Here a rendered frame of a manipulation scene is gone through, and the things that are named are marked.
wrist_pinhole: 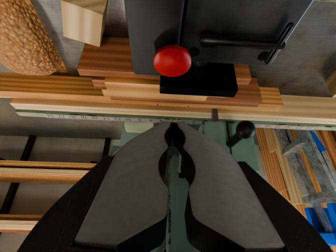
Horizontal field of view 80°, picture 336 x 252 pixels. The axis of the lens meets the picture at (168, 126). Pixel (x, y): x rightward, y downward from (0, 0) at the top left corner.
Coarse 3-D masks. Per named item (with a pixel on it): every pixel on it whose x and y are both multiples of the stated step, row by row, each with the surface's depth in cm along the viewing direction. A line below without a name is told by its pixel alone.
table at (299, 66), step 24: (48, 0) 24; (120, 0) 24; (48, 24) 27; (120, 24) 26; (312, 24) 26; (72, 48) 30; (288, 48) 29; (312, 48) 29; (72, 72) 34; (264, 72) 33; (288, 72) 33; (312, 72) 33
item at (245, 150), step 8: (200, 128) 28; (208, 128) 27; (216, 128) 27; (224, 128) 27; (232, 128) 27; (208, 136) 27; (216, 136) 27; (224, 136) 27; (224, 144) 26; (240, 144) 26; (248, 144) 26; (232, 152) 26; (240, 152) 26; (248, 152) 26; (240, 160) 25; (248, 160) 25; (256, 160) 25; (256, 168) 25
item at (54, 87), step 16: (0, 80) 34; (16, 80) 34; (32, 80) 34; (48, 80) 34; (64, 80) 35; (80, 80) 35; (0, 96) 34; (16, 96) 34; (32, 96) 34; (48, 96) 34; (64, 96) 34; (80, 96) 34; (96, 96) 34; (272, 96) 35
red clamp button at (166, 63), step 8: (160, 48) 15; (168, 48) 15; (176, 48) 15; (184, 48) 15; (160, 56) 15; (168, 56) 15; (176, 56) 15; (184, 56) 15; (160, 64) 16; (168, 64) 16; (176, 64) 16; (184, 64) 16; (160, 72) 17; (168, 72) 16; (176, 72) 16; (184, 72) 17
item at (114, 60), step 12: (84, 48) 27; (96, 48) 27; (108, 48) 27; (120, 48) 27; (84, 60) 26; (96, 60) 26; (108, 60) 26; (120, 60) 26; (84, 72) 25; (96, 72) 25; (108, 72) 25; (120, 72) 25; (132, 72) 25; (240, 72) 26
